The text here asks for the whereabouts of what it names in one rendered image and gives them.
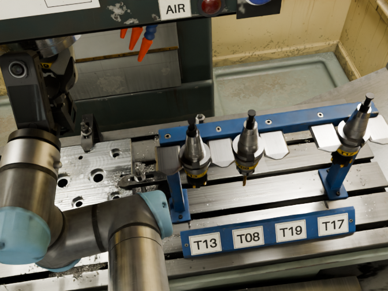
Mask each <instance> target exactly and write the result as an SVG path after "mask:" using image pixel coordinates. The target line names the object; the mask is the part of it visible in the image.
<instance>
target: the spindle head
mask: <svg viewBox="0 0 388 291"><path fill-rule="evenodd" d="M98 1H99V4H100V7H97V8H89V9H80V10H71V11H66V12H57V13H49V14H40V15H34V16H26V17H17V18H9V19H3V20H0V45H4V44H12V43H21V42H30V41H35V40H43V39H52V38H61V37H66V36H74V35H83V34H88V33H97V32H105V31H113V30H119V29H127V28H136V27H145V26H150V25H158V24H167V23H175V22H180V21H189V20H198V19H203V18H211V17H205V16H203V15H201V14H200V12H199V11H198V8H197V2H198V0H190V3H191V17H184V18H175V19H170V20H161V14H160V10H159V2H158V0H98ZM236 12H237V0H225V7H224V9H223V11H222V12H221V13H220V14H219V15H217V16H214V17H220V16H228V15H234V14H236Z"/></svg>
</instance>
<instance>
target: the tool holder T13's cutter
mask: <svg viewBox="0 0 388 291"><path fill-rule="evenodd" d="M186 179H187V183H188V185H189V184H191V185H193V188H196V189H197V188H200V186H201V185H203V184H204V185H206V183H207V180H208V179H207V173H206V174H205V175H204V176H203V177H200V178H191V177H189V176H188V175H187V176H186Z"/></svg>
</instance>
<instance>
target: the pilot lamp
mask: <svg viewBox="0 0 388 291"><path fill-rule="evenodd" d="M221 5H222V3H221V0H204V1H203V2H202V11H203V12H205V13H206V14H215V13H217V12H218V11H219V10H220V8H221Z"/></svg>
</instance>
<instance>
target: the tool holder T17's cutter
mask: <svg viewBox="0 0 388 291"><path fill-rule="evenodd" d="M331 156H332V157H331V159H330V160H331V161H332V163H333V164H334V165H336V164H339V165H340V167H347V166H348V164H349V163H352V159H353V157H354V156H342V155H340V154H339V153H338V152H337V151H336V152H332V153H331Z"/></svg>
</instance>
